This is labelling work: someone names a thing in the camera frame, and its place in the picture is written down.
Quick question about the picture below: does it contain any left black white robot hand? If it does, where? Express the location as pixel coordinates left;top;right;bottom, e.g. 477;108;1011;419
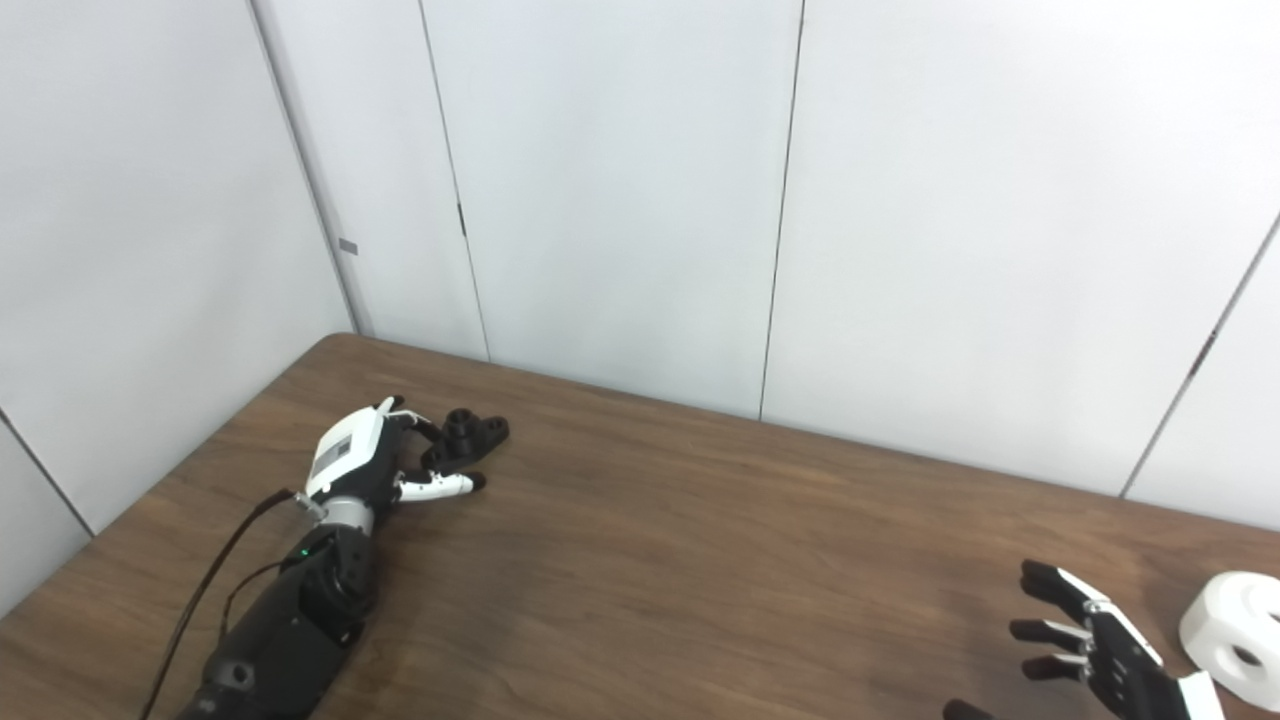
303;396;488;507

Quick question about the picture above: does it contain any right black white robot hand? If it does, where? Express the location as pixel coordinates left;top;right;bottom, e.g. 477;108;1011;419
943;560;1227;720

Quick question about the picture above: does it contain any round white plastic piece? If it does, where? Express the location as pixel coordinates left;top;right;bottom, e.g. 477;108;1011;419
1178;571;1280;712

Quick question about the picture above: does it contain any black plastic holder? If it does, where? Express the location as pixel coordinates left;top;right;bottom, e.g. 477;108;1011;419
420;407;511;474

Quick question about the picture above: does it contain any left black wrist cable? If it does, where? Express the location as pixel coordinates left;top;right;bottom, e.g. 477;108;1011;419
140;489;301;720

